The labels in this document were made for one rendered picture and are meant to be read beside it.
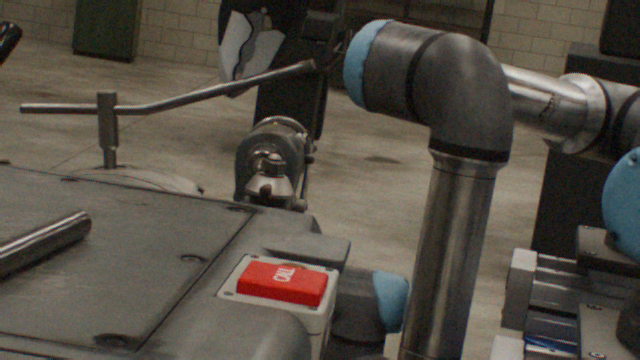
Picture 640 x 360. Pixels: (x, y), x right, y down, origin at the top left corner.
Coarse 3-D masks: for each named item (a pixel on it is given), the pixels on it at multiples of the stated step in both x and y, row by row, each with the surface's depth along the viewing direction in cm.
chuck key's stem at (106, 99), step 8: (104, 96) 133; (112, 96) 133; (104, 104) 133; (112, 104) 133; (104, 112) 133; (112, 112) 133; (104, 120) 133; (112, 120) 133; (104, 128) 133; (112, 128) 134; (104, 136) 134; (112, 136) 134; (104, 144) 134; (112, 144) 134; (104, 152) 134; (112, 152) 134; (104, 160) 135; (112, 160) 135; (104, 168) 135; (112, 168) 135
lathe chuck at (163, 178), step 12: (84, 168) 138; (96, 168) 136; (132, 168) 135; (144, 168) 137; (156, 168) 138; (144, 180) 131; (156, 180) 132; (168, 180) 134; (180, 180) 137; (180, 192) 132; (192, 192) 135
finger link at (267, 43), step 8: (264, 32) 130; (272, 32) 130; (280, 32) 130; (256, 40) 130; (264, 40) 130; (272, 40) 130; (280, 40) 130; (256, 48) 130; (264, 48) 130; (272, 48) 130; (256, 56) 130; (264, 56) 130; (272, 56) 130; (248, 64) 131; (256, 64) 130; (264, 64) 130; (248, 72) 131; (256, 72) 131; (248, 88) 132; (232, 96) 132
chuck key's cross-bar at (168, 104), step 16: (304, 64) 128; (240, 80) 130; (256, 80) 129; (272, 80) 129; (176, 96) 132; (192, 96) 131; (208, 96) 131; (32, 112) 136; (48, 112) 135; (64, 112) 135; (80, 112) 134; (96, 112) 134; (128, 112) 133; (144, 112) 133; (160, 112) 133
